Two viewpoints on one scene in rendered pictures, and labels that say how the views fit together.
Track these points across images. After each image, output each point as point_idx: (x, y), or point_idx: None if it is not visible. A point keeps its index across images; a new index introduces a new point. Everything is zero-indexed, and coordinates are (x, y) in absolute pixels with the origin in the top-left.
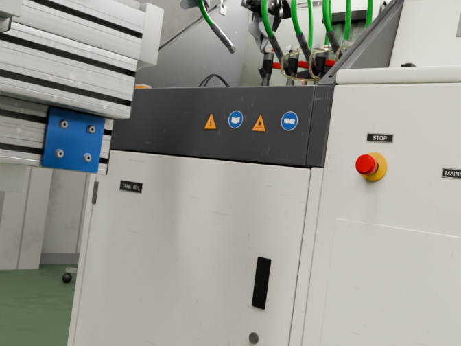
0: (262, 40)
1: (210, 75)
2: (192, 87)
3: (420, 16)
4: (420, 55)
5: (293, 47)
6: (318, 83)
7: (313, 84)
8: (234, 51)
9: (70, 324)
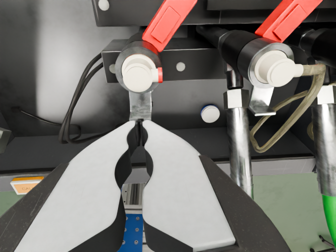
0: (132, 141)
1: (62, 141)
2: (146, 182)
3: None
4: None
5: (280, 85)
6: (316, 173)
7: (294, 46)
8: (10, 132)
9: None
